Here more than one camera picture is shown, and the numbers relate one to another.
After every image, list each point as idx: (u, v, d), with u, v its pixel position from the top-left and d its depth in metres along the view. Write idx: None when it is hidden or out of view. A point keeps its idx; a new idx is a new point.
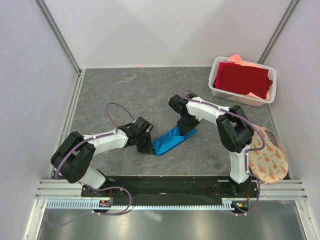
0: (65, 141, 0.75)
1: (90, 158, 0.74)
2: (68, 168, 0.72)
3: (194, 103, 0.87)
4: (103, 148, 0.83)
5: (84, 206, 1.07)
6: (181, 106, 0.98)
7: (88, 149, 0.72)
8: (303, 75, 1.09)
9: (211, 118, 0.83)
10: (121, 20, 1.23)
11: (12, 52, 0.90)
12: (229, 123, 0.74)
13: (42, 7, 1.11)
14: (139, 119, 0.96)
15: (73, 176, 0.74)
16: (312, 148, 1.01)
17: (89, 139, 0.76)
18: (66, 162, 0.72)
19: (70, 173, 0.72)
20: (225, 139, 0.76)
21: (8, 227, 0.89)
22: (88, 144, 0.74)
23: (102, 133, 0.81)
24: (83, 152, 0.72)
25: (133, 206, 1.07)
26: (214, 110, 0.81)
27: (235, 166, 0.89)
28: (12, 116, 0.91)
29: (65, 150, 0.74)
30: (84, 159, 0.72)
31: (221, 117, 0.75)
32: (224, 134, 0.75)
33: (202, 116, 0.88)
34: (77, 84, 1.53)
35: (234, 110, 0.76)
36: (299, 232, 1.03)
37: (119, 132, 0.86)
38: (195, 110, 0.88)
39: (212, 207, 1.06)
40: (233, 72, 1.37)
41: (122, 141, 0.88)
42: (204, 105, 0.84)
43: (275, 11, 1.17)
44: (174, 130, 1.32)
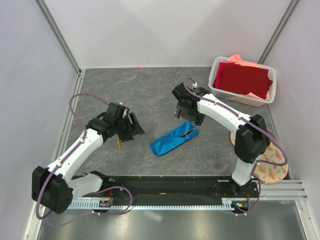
0: (33, 181, 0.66)
1: (66, 186, 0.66)
2: (50, 204, 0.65)
3: (207, 103, 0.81)
4: (77, 165, 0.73)
5: (84, 206, 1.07)
6: (190, 100, 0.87)
7: (57, 181, 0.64)
8: (303, 75, 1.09)
9: (225, 123, 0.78)
10: (121, 20, 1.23)
11: (12, 52, 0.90)
12: (250, 135, 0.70)
13: (42, 7, 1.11)
14: (111, 106, 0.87)
15: (61, 207, 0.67)
16: (313, 147, 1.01)
17: (55, 170, 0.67)
18: (45, 199, 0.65)
19: (55, 207, 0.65)
20: (240, 150, 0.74)
21: (8, 227, 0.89)
22: (56, 176, 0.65)
23: (66, 153, 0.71)
24: (54, 186, 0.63)
25: (133, 206, 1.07)
26: (233, 116, 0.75)
27: (243, 173, 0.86)
28: (12, 116, 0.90)
29: (39, 189, 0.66)
30: (60, 190, 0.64)
31: (242, 127, 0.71)
32: (241, 145, 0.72)
33: (214, 117, 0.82)
34: (77, 84, 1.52)
35: (255, 120, 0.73)
36: (299, 232, 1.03)
37: (88, 135, 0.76)
38: (206, 110, 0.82)
39: (212, 207, 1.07)
40: (233, 72, 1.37)
41: (97, 140, 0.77)
42: (219, 107, 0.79)
43: (275, 11, 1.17)
44: (176, 131, 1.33)
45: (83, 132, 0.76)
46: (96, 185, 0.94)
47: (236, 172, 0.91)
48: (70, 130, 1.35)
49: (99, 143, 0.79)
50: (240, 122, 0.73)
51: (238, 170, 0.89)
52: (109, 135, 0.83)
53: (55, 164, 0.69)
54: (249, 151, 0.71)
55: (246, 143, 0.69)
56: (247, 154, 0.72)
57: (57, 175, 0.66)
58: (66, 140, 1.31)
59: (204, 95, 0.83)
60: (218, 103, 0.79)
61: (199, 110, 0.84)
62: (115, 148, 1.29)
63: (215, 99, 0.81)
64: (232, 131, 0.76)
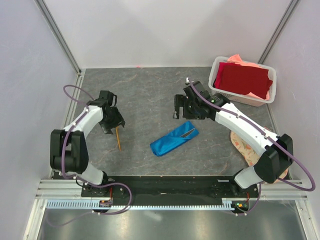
0: (51, 143, 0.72)
1: (84, 142, 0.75)
2: (72, 161, 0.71)
3: (229, 115, 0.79)
4: (87, 129, 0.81)
5: (84, 206, 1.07)
6: (207, 108, 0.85)
7: (77, 135, 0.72)
8: (303, 75, 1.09)
9: (248, 139, 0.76)
10: (121, 20, 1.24)
11: (12, 52, 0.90)
12: (277, 157, 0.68)
13: (42, 8, 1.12)
14: (102, 91, 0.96)
15: (81, 165, 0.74)
16: (313, 147, 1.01)
17: (72, 128, 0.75)
18: (67, 157, 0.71)
19: (78, 163, 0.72)
20: (262, 170, 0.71)
21: (8, 227, 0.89)
22: (74, 132, 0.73)
23: (78, 117, 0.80)
24: (75, 139, 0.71)
25: (131, 206, 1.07)
26: (258, 134, 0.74)
27: (251, 180, 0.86)
28: (12, 116, 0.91)
29: (58, 150, 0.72)
30: (81, 143, 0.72)
31: (270, 149, 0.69)
32: (265, 166, 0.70)
33: (234, 130, 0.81)
34: (77, 84, 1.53)
35: (284, 142, 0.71)
36: (299, 232, 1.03)
37: (91, 107, 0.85)
38: (227, 122, 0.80)
39: (212, 207, 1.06)
40: (233, 72, 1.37)
41: (99, 113, 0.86)
42: (242, 121, 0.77)
43: (275, 11, 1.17)
44: (176, 131, 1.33)
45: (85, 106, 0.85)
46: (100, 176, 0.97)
47: (242, 177, 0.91)
48: None
49: (100, 118, 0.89)
50: (267, 142, 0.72)
51: (244, 176, 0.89)
52: (106, 114, 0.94)
53: (70, 125, 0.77)
54: (273, 173, 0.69)
55: (272, 165, 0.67)
56: (270, 175, 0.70)
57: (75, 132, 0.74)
58: None
59: (223, 105, 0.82)
60: (241, 117, 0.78)
61: (218, 120, 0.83)
62: (115, 148, 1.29)
63: (237, 112, 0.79)
64: (255, 149, 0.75)
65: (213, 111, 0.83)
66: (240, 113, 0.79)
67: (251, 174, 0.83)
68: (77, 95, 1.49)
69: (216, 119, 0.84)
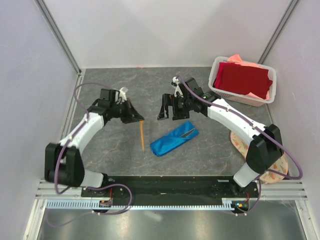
0: (46, 157, 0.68)
1: (80, 156, 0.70)
2: (67, 176, 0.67)
3: (219, 109, 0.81)
4: (86, 140, 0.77)
5: (84, 206, 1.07)
6: (200, 105, 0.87)
7: (72, 151, 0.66)
8: (303, 75, 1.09)
9: (238, 131, 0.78)
10: (121, 20, 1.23)
11: (12, 52, 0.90)
12: (264, 146, 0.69)
13: (42, 8, 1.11)
14: (103, 92, 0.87)
15: (76, 180, 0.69)
16: (313, 147, 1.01)
17: (68, 143, 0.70)
18: (61, 172, 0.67)
19: (72, 179, 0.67)
20: (253, 160, 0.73)
21: (8, 227, 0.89)
22: (69, 148, 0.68)
23: (76, 128, 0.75)
24: (70, 156, 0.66)
25: (132, 205, 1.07)
26: (247, 125, 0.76)
27: (249, 178, 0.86)
28: (12, 116, 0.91)
29: (53, 164, 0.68)
30: (76, 159, 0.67)
31: (257, 138, 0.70)
32: (255, 156, 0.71)
33: (225, 124, 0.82)
34: (77, 84, 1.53)
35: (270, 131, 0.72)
36: (299, 232, 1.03)
37: (91, 116, 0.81)
38: (218, 116, 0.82)
39: (212, 207, 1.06)
40: (233, 72, 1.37)
41: (100, 121, 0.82)
42: (231, 114, 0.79)
43: (275, 11, 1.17)
44: (176, 131, 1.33)
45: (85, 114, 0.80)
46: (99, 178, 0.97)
47: (240, 175, 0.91)
48: (70, 130, 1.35)
49: (101, 126, 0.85)
50: (254, 132, 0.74)
51: (242, 175, 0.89)
52: (108, 118, 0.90)
53: (66, 139, 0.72)
54: (263, 163, 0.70)
55: (260, 153, 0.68)
56: (260, 165, 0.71)
57: (70, 147, 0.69)
58: None
59: (215, 100, 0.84)
60: (230, 110, 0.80)
61: (210, 115, 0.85)
62: (115, 148, 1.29)
63: (227, 106, 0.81)
64: (244, 139, 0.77)
65: (206, 107, 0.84)
66: (229, 106, 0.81)
67: (250, 172, 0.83)
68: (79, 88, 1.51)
69: (208, 114, 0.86)
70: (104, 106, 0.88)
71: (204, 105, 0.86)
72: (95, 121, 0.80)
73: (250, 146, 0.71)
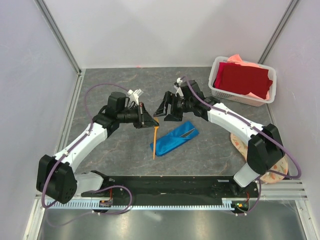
0: (39, 169, 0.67)
1: (72, 175, 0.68)
2: (55, 192, 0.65)
3: (218, 112, 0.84)
4: (83, 155, 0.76)
5: (85, 206, 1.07)
6: (200, 110, 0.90)
7: (64, 169, 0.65)
8: (303, 75, 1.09)
9: (236, 132, 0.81)
10: (121, 20, 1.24)
11: (12, 52, 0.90)
12: (263, 146, 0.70)
13: (42, 7, 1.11)
14: (111, 100, 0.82)
15: (65, 197, 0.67)
16: (313, 147, 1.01)
17: (62, 158, 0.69)
18: (50, 187, 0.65)
19: (60, 196, 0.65)
20: (253, 160, 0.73)
21: (8, 227, 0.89)
22: (63, 165, 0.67)
23: (74, 143, 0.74)
24: (61, 174, 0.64)
25: (133, 206, 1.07)
26: (244, 125, 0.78)
27: (249, 178, 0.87)
28: (13, 116, 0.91)
29: (45, 177, 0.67)
30: (67, 178, 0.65)
31: (255, 138, 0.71)
32: (254, 155, 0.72)
33: (224, 126, 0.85)
34: (77, 84, 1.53)
35: (268, 130, 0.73)
36: (299, 232, 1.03)
37: (94, 130, 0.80)
38: (217, 119, 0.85)
39: (212, 207, 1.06)
40: (233, 72, 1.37)
41: (102, 134, 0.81)
42: (230, 116, 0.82)
43: (275, 11, 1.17)
44: (176, 131, 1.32)
45: (89, 125, 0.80)
46: (97, 183, 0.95)
47: (240, 175, 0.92)
48: (70, 130, 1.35)
49: (103, 137, 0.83)
50: (252, 131, 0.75)
51: (243, 175, 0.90)
52: (114, 128, 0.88)
53: (62, 153, 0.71)
54: (262, 162, 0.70)
55: (258, 153, 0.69)
56: (260, 165, 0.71)
57: (63, 163, 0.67)
58: (66, 140, 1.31)
59: (214, 104, 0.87)
60: (229, 112, 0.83)
61: (210, 119, 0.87)
62: (115, 148, 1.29)
63: (225, 108, 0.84)
64: (244, 140, 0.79)
65: (205, 111, 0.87)
66: (228, 109, 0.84)
67: (250, 172, 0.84)
68: (80, 88, 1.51)
69: (208, 119, 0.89)
70: (112, 116, 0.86)
71: (204, 110, 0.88)
72: (95, 136, 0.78)
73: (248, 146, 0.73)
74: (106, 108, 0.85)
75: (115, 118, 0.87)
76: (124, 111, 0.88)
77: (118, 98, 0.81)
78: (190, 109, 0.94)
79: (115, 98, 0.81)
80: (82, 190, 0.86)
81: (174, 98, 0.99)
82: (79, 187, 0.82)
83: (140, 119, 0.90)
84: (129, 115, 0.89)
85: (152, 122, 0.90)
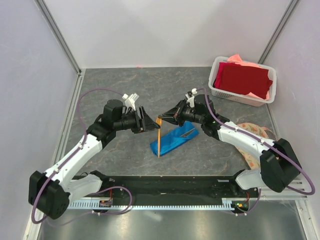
0: (30, 185, 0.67)
1: (63, 191, 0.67)
2: (46, 208, 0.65)
3: (228, 129, 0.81)
4: (75, 170, 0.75)
5: (84, 206, 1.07)
6: (211, 130, 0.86)
7: (54, 188, 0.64)
8: (303, 75, 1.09)
9: (248, 149, 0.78)
10: (122, 21, 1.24)
11: (12, 52, 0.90)
12: (275, 161, 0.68)
13: (42, 8, 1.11)
14: (106, 110, 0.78)
15: (56, 213, 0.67)
16: (313, 147, 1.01)
17: (52, 176, 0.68)
18: (41, 204, 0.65)
19: (51, 212, 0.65)
20: (267, 176, 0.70)
21: (8, 227, 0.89)
22: (53, 182, 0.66)
23: (65, 158, 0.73)
24: (51, 192, 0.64)
25: (133, 206, 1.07)
26: (255, 141, 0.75)
27: (253, 182, 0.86)
28: (12, 116, 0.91)
29: (36, 193, 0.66)
30: (58, 195, 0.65)
31: (267, 153, 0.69)
32: (268, 172, 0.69)
33: (235, 143, 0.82)
34: (77, 84, 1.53)
35: (279, 145, 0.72)
36: (299, 232, 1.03)
37: (87, 142, 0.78)
38: (228, 137, 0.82)
39: (212, 207, 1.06)
40: (233, 72, 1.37)
41: (96, 147, 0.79)
42: (240, 134, 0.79)
43: (275, 11, 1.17)
44: (176, 131, 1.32)
45: (82, 138, 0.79)
46: (96, 185, 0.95)
47: (243, 178, 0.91)
48: (70, 130, 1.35)
49: (98, 149, 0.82)
50: (263, 147, 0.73)
51: (246, 178, 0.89)
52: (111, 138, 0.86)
53: (52, 169, 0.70)
54: (276, 177, 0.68)
55: (272, 168, 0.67)
56: (275, 181, 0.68)
57: (54, 181, 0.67)
58: (66, 141, 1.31)
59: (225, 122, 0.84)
60: (239, 130, 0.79)
61: (220, 137, 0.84)
62: (115, 148, 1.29)
63: (235, 126, 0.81)
64: (255, 157, 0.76)
65: (216, 130, 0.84)
66: (237, 126, 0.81)
67: (256, 178, 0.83)
68: (80, 87, 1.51)
69: (219, 138, 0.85)
70: (108, 127, 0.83)
71: (215, 129, 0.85)
72: (88, 149, 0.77)
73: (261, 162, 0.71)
74: (102, 117, 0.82)
75: (111, 128, 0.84)
76: (122, 118, 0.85)
77: (113, 107, 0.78)
78: (198, 121, 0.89)
79: (110, 108, 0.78)
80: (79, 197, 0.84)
81: (183, 103, 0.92)
82: (75, 195, 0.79)
83: (138, 125, 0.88)
84: (127, 122, 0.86)
85: (154, 125, 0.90)
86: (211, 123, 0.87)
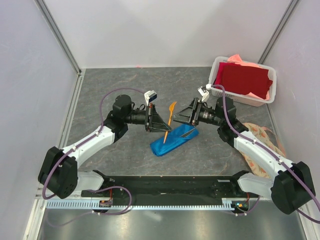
0: (45, 159, 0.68)
1: (75, 171, 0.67)
2: (55, 186, 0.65)
3: (245, 140, 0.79)
4: (88, 155, 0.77)
5: (84, 206, 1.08)
6: (227, 135, 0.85)
7: (69, 163, 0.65)
8: (303, 74, 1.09)
9: (263, 164, 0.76)
10: (122, 20, 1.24)
11: (12, 53, 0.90)
12: (290, 185, 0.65)
13: (42, 7, 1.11)
14: (115, 108, 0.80)
15: (64, 192, 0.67)
16: (313, 147, 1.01)
17: (70, 152, 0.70)
18: (52, 180, 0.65)
19: (59, 190, 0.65)
20: (278, 196, 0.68)
21: (8, 227, 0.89)
22: (69, 158, 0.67)
23: (83, 140, 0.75)
24: (66, 168, 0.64)
25: (133, 205, 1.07)
26: (272, 159, 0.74)
27: (256, 191, 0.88)
28: (13, 116, 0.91)
29: (49, 168, 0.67)
30: (71, 172, 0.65)
31: (283, 175, 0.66)
32: (280, 193, 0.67)
33: (251, 156, 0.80)
34: (77, 84, 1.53)
35: (297, 167, 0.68)
36: (299, 232, 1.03)
37: (103, 132, 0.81)
38: (244, 147, 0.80)
39: (212, 207, 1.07)
40: (233, 71, 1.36)
41: (110, 138, 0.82)
42: (258, 147, 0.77)
43: (275, 11, 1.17)
44: (176, 130, 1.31)
45: (99, 127, 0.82)
46: (97, 182, 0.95)
47: (247, 182, 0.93)
48: (70, 130, 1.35)
49: (110, 142, 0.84)
50: (280, 168, 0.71)
51: (251, 184, 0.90)
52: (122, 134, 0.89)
53: (70, 147, 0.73)
54: (287, 201, 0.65)
55: (285, 191, 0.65)
56: (284, 202, 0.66)
57: (69, 157, 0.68)
58: (66, 141, 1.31)
59: (242, 132, 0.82)
60: (257, 142, 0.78)
61: (236, 146, 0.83)
62: (115, 148, 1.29)
63: (253, 137, 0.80)
64: (269, 174, 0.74)
65: (232, 137, 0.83)
66: (256, 139, 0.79)
67: (260, 186, 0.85)
68: (79, 87, 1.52)
69: (234, 145, 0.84)
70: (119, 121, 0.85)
71: (232, 136, 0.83)
72: (103, 138, 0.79)
73: (275, 182, 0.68)
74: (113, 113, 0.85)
75: (122, 124, 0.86)
76: (131, 113, 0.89)
77: (121, 106, 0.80)
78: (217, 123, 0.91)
79: (119, 106, 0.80)
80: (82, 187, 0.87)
81: (200, 105, 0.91)
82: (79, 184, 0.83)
83: (146, 121, 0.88)
84: (136, 117, 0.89)
85: (163, 126, 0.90)
86: (229, 129, 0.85)
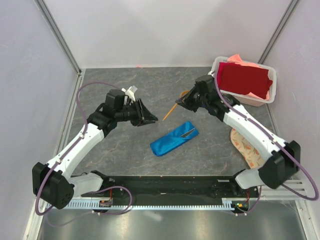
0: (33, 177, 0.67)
1: (67, 182, 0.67)
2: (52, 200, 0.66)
3: (237, 116, 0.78)
4: (77, 160, 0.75)
5: (84, 206, 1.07)
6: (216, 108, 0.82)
7: (57, 178, 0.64)
8: (303, 74, 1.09)
9: (254, 141, 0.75)
10: (122, 21, 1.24)
11: (12, 52, 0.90)
12: (282, 164, 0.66)
13: (42, 7, 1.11)
14: (108, 98, 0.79)
15: (61, 203, 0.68)
16: (313, 147, 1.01)
17: (55, 167, 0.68)
18: (47, 195, 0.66)
19: (57, 203, 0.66)
20: (267, 174, 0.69)
21: (9, 227, 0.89)
22: (56, 173, 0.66)
23: (65, 150, 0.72)
24: (55, 184, 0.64)
25: (133, 206, 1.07)
26: (266, 138, 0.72)
27: (253, 183, 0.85)
28: (13, 115, 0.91)
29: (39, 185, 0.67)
30: (62, 185, 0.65)
31: (276, 154, 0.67)
32: (271, 172, 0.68)
33: (241, 132, 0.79)
34: (77, 84, 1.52)
35: (291, 148, 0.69)
36: (299, 232, 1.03)
37: (88, 131, 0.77)
38: (235, 124, 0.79)
39: (212, 207, 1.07)
40: (233, 71, 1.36)
41: (98, 136, 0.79)
42: (250, 124, 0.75)
43: (275, 11, 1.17)
44: (176, 131, 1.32)
45: (83, 127, 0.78)
46: (97, 183, 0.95)
47: (243, 177, 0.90)
48: (70, 130, 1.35)
49: (99, 138, 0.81)
50: (273, 147, 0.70)
51: (246, 178, 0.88)
52: (110, 129, 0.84)
53: (54, 161, 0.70)
54: (278, 180, 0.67)
55: (277, 170, 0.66)
56: (275, 180, 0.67)
57: (56, 172, 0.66)
58: (66, 140, 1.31)
59: (234, 105, 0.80)
60: (250, 119, 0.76)
61: (226, 120, 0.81)
62: (115, 148, 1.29)
63: (246, 114, 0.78)
64: (260, 152, 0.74)
65: (222, 111, 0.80)
66: (249, 115, 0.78)
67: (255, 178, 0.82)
68: (79, 87, 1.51)
69: (224, 120, 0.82)
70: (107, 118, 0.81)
71: (220, 108, 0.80)
72: (89, 138, 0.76)
73: (267, 161, 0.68)
74: (103, 106, 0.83)
75: (112, 117, 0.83)
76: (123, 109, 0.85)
77: (116, 95, 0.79)
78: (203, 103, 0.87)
79: (113, 95, 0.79)
80: (81, 190, 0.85)
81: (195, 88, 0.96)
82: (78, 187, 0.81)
83: (139, 115, 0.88)
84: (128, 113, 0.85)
85: (152, 118, 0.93)
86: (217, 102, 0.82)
